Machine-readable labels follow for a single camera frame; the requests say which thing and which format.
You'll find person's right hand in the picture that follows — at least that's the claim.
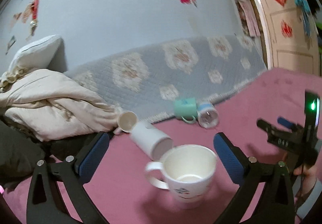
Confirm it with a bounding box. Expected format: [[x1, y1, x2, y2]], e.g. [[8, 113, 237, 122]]
[[293, 164, 317, 198]]

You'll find cream wooden door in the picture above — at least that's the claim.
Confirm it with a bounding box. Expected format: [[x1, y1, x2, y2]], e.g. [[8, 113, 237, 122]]
[[254, 0, 320, 76]]

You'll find small cream cup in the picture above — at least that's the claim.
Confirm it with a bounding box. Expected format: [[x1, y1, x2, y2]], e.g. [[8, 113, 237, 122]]
[[114, 111, 139, 135]]

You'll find cream crumpled duvet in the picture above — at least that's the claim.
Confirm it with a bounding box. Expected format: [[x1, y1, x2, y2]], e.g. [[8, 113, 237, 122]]
[[1, 67, 121, 142]]

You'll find red tassel wall ornament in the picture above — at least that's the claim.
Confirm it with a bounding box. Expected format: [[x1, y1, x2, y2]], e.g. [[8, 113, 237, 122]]
[[26, 0, 39, 41]]

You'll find pink plush blanket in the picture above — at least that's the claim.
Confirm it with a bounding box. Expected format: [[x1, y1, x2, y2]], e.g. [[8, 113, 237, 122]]
[[4, 68, 321, 223]]

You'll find clear glass jar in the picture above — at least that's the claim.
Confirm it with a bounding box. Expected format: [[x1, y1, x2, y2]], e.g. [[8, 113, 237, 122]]
[[197, 102, 219, 129]]

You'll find red paper-cut door sticker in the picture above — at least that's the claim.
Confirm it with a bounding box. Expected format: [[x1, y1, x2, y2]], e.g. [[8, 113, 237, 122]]
[[281, 20, 293, 38]]

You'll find white pillow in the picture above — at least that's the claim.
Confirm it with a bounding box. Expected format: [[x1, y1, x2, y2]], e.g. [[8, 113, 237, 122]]
[[8, 35, 67, 72]]

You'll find white ceramic mug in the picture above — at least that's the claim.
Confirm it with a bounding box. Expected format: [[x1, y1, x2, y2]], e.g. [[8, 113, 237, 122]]
[[130, 121, 173, 161]]

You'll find white and pink mug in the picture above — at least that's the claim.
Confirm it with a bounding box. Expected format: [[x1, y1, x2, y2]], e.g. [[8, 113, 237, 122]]
[[145, 144, 218, 209]]

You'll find dark clothing pile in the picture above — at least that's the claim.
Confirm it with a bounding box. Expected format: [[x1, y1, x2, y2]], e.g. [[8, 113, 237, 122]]
[[1, 118, 97, 190]]

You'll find blue floral quilted bedspread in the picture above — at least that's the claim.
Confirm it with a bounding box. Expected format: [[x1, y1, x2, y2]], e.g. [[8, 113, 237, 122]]
[[65, 35, 266, 122]]

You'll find green plastic cup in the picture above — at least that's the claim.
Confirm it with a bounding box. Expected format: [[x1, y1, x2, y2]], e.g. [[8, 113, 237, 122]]
[[174, 98, 198, 124]]

